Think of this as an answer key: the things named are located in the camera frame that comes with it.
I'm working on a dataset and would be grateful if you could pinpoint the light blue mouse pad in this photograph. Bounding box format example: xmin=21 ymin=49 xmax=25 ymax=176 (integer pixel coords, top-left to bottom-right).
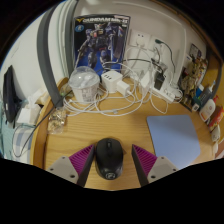
xmin=146 ymin=114 xmax=202 ymax=170

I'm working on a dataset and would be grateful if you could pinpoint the black computer mouse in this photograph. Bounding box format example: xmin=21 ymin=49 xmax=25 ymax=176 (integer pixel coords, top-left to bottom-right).
xmin=95 ymin=137 xmax=125 ymax=181

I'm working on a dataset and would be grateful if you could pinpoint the white tissue pack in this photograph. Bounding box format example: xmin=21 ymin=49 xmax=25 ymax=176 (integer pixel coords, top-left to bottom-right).
xmin=16 ymin=103 xmax=42 ymax=125

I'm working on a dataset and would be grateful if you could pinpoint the clear dome-lid plastic cup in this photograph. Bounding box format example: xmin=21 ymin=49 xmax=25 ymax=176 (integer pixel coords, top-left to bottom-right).
xmin=68 ymin=65 xmax=101 ymax=103

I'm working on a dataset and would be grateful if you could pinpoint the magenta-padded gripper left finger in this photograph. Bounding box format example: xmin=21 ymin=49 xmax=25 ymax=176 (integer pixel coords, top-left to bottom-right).
xmin=45 ymin=143 xmax=97 ymax=188

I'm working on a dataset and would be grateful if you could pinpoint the white multi-port charger cube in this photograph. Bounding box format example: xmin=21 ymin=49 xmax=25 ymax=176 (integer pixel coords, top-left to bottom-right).
xmin=100 ymin=69 xmax=124 ymax=94

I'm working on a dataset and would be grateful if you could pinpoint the white plug adapter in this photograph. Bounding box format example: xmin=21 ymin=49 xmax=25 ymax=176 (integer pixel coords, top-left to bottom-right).
xmin=115 ymin=79 xmax=132 ymax=98

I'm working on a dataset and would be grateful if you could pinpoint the brown tree-like toy figure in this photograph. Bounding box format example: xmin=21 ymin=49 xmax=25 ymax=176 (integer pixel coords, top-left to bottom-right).
xmin=181 ymin=56 xmax=209 ymax=108

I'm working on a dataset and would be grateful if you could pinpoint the red tube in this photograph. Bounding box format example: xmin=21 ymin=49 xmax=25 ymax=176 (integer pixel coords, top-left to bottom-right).
xmin=209 ymin=105 xmax=224 ymax=132

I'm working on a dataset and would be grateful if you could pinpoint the black charger block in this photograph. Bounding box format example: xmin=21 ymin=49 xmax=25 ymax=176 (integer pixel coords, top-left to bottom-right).
xmin=153 ymin=71 xmax=167 ymax=91

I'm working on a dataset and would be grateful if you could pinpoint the black bag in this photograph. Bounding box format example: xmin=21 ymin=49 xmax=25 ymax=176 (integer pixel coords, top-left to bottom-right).
xmin=2 ymin=65 xmax=21 ymax=124

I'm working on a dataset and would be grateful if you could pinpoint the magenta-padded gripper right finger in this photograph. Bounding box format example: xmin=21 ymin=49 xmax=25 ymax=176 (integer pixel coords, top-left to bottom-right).
xmin=131 ymin=143 xmax=179 ymax=188

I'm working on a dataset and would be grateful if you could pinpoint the small white holder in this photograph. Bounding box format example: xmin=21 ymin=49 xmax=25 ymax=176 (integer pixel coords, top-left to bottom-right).
xmin=211 ymin=124 xmax=222 ymax=143

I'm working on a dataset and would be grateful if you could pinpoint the tall white charger block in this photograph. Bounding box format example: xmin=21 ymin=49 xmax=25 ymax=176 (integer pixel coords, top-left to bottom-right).
xmin=139 ymin=69 xmax=154 ymax=98

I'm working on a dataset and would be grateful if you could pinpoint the teal cloth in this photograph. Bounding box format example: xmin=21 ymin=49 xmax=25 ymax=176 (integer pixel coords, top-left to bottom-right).
xmin=0 ymin=99 xmax=15 ymax=158

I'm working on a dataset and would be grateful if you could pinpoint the black cable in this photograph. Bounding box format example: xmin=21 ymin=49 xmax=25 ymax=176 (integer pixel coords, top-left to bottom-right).
xmin=12 ymin=98 xmax=65 ymax=158

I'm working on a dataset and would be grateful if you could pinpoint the white cable tangle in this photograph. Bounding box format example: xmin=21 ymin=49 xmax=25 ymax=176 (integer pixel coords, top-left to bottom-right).
xmin=62 ymin=49 xmax=184 ymax=118

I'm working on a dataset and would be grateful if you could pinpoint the white wall socket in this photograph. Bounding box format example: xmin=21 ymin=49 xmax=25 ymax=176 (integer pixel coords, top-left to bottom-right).
xmin=129 ymin=29 xmax=149 ymax=49
xmin=148 ymin=34 xmax=164 ymax=52

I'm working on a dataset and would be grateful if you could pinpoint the dark bottle with white nozzle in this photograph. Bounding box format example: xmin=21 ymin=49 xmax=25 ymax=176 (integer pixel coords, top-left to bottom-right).
xmin=199 ymin=79 xmax=217 ymax=108

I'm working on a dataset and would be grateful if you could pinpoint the grey metal desk frame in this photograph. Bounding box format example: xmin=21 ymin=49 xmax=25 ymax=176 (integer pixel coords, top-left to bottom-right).
xmin=36 ymin=3 xmax=65 ymax=108

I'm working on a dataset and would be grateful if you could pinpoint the blue robot model kit box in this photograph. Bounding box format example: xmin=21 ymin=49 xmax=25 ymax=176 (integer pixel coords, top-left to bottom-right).
xmin=73 ymin=13 xmax=131 ymax=77

